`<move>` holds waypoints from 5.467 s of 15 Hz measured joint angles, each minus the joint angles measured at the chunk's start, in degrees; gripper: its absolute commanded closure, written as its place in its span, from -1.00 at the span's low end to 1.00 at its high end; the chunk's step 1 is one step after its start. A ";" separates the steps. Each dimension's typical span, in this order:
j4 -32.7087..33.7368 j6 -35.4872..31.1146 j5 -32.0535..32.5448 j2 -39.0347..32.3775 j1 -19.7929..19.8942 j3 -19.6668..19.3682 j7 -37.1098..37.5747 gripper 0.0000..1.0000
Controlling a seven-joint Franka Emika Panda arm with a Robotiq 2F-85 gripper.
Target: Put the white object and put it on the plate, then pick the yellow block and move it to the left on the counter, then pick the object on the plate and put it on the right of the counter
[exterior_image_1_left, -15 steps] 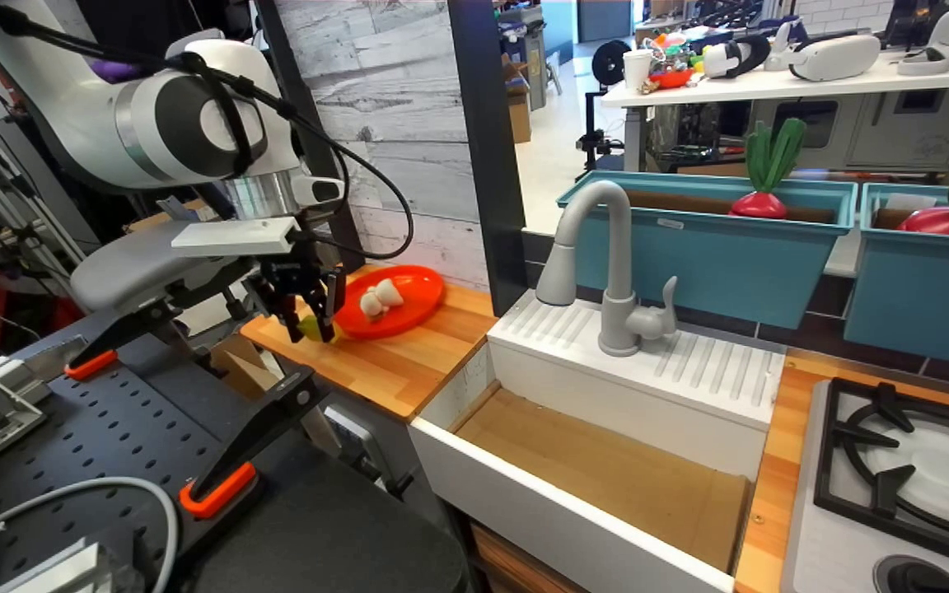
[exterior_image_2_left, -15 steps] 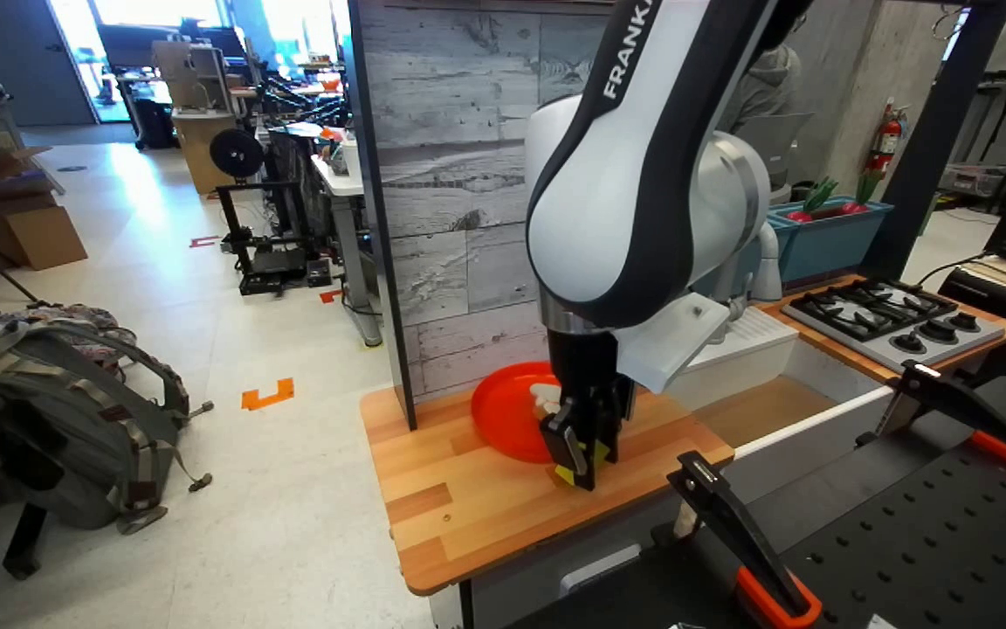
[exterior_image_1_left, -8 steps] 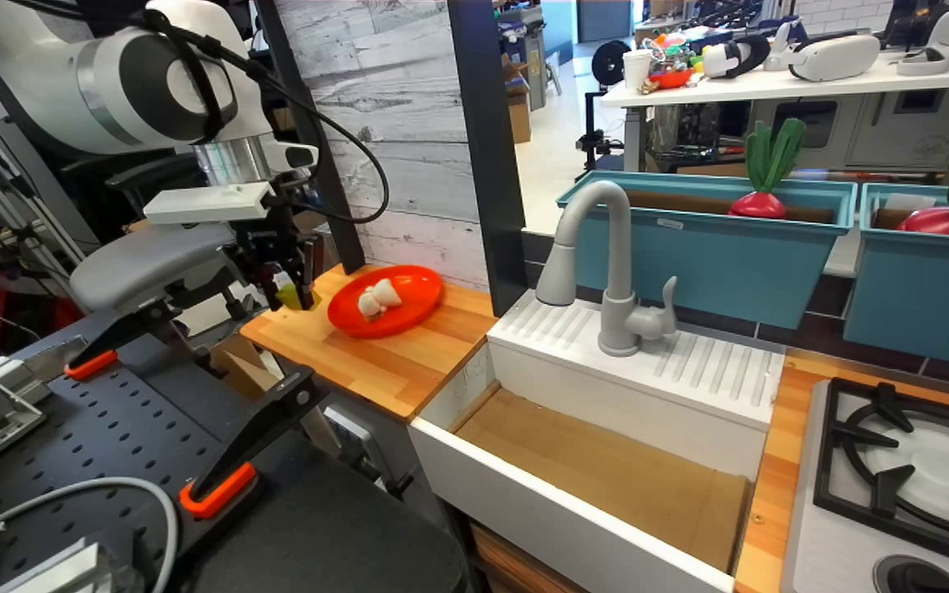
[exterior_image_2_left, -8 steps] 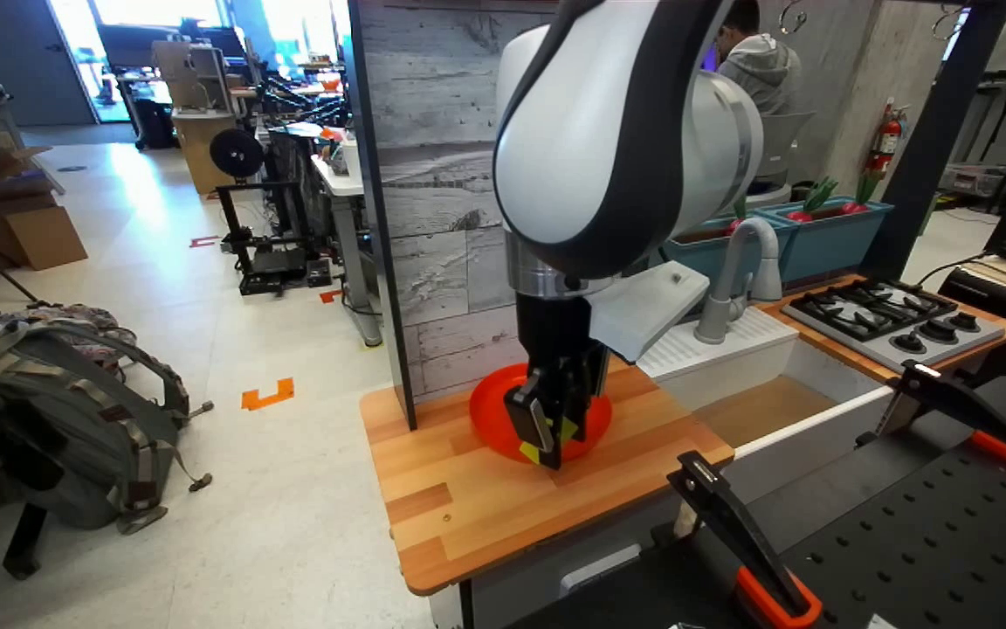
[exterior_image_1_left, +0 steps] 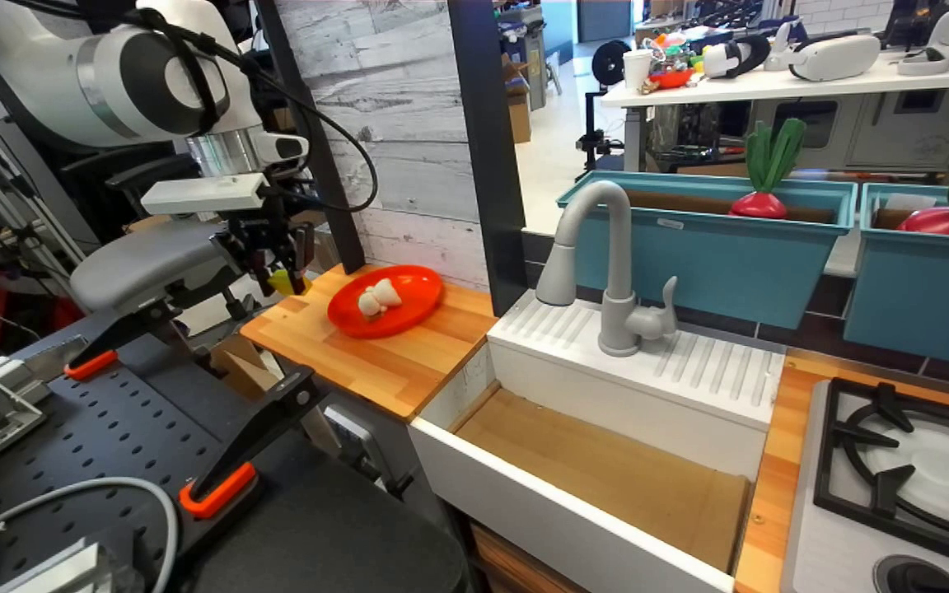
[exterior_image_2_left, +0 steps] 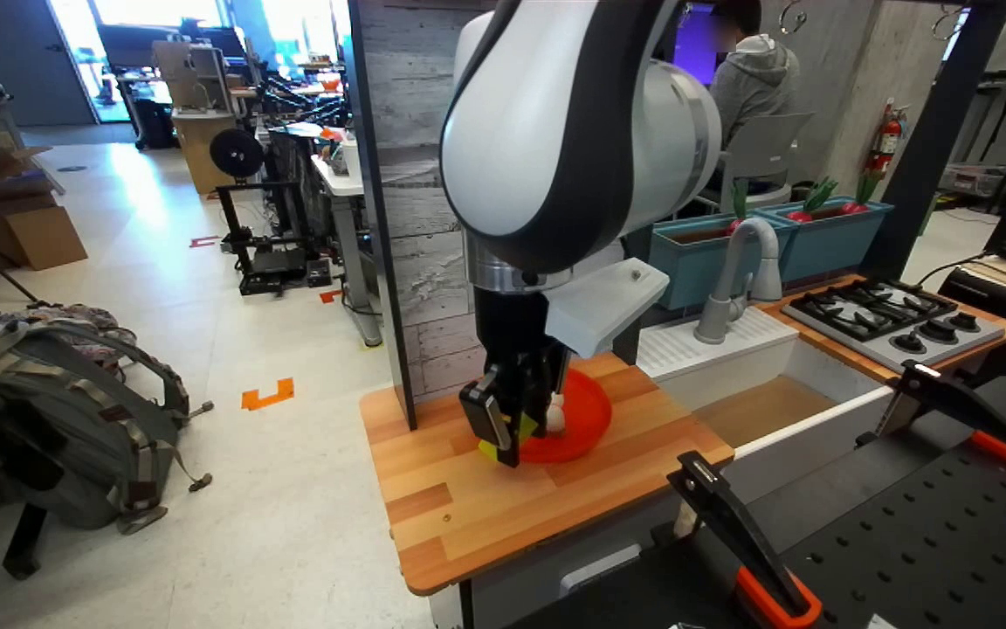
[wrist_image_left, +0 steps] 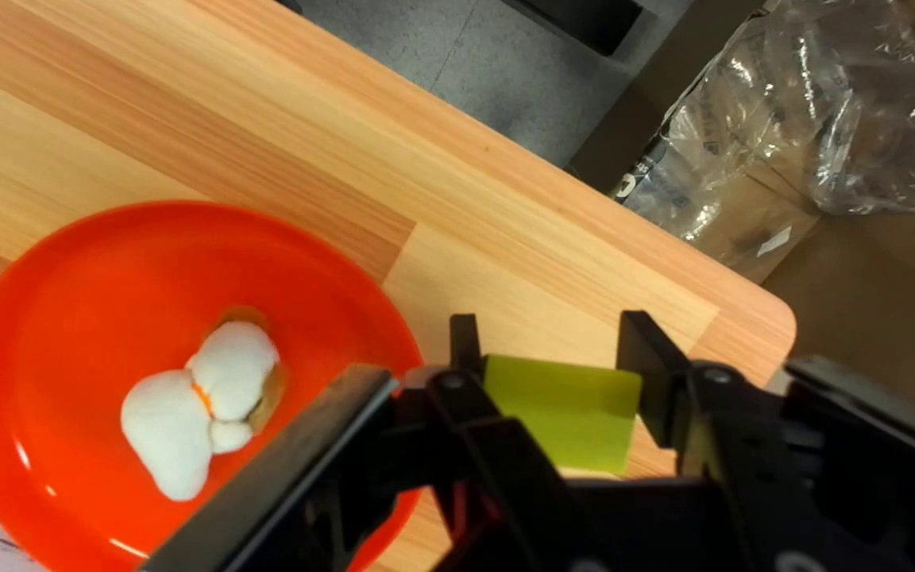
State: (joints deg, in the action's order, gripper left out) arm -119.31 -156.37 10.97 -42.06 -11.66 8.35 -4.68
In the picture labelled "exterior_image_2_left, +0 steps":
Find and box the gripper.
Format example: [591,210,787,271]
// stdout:
[458,287,573,469]

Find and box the yellow block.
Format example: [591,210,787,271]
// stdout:
[478,413,541,465]

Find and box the red plate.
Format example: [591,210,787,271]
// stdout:
[516,367,614,465]

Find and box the toy kitchen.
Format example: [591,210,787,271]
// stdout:
[348,0,1006,629]

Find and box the blue planter box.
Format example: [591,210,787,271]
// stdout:
[646,213,797,312]
[756,198,896,286]

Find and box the white toy sink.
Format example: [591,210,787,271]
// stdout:
[637,306,894,503]

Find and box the grey toy tap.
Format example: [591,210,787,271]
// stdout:
[694,217,785,345]

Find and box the white desk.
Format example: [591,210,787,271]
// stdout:
[310,150,384,348]

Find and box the toy radish with green leaves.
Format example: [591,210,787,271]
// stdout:
[841,172,881,216]
[786,176,839,225]
[727,178,754,234]

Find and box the black 3d printer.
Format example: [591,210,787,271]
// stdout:
[208,128,334,297]

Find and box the black burner grate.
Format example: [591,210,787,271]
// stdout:
[790,292,886,342]
[856,279,959,321]

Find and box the grey office chair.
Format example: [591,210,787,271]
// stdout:
[716,110,817,211]

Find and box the grey toy stove top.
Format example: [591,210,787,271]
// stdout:
[780,277,1006,374]

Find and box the person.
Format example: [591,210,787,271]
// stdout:
[707,0,802,195]

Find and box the monitor with purple screen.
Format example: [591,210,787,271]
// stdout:
[672,3,723,89]

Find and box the wooden cabinet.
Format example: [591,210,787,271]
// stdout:
[171,108,238,196]

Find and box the red fire extinguisher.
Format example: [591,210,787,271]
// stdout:
[866,97,911,176]

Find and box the grey backpack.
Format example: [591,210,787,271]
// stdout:
[0,315,215,536]

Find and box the stack of cardboard boxes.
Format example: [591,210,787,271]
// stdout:
[0,146,90,282]

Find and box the grey door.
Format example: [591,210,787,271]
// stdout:
[0,0,99,128]

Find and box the white door handle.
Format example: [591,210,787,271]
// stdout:
[559,544,644,598]

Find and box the black clamp with orange handle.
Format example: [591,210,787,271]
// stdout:
[855,359,1006,471]
[666,450,824,629]

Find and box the black cable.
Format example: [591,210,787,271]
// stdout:
[913,248,1006,291]

